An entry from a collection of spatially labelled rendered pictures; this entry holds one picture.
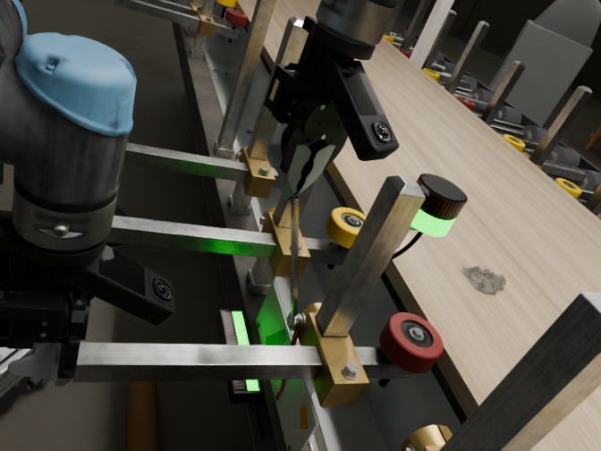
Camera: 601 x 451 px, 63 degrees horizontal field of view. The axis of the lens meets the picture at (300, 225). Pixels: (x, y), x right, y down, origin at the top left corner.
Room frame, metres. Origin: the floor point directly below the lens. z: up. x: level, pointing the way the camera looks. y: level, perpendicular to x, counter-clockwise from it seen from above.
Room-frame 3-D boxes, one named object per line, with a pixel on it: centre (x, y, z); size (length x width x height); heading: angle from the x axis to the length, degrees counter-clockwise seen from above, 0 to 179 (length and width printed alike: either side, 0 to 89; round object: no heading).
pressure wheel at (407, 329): (0.51, -0.20, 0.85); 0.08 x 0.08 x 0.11
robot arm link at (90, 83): (0.31, 0.19, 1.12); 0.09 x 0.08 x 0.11; 116
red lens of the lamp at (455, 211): (0.52, -0.13, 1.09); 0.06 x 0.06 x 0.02
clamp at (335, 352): (0.48, -0.10, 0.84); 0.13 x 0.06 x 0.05; 28
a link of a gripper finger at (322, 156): (0.57, 0.03, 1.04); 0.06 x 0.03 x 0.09; 49
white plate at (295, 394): (0.52, -0.05, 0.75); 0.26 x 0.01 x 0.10; 28
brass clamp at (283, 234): (0.70, 0.02, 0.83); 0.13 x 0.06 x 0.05; 28
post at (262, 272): (0.72, 0.03, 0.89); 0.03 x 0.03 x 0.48; 28
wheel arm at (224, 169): (0.86, 0.21, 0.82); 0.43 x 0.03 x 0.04; 118
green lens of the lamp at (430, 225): (0.52, -0.13, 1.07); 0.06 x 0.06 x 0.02
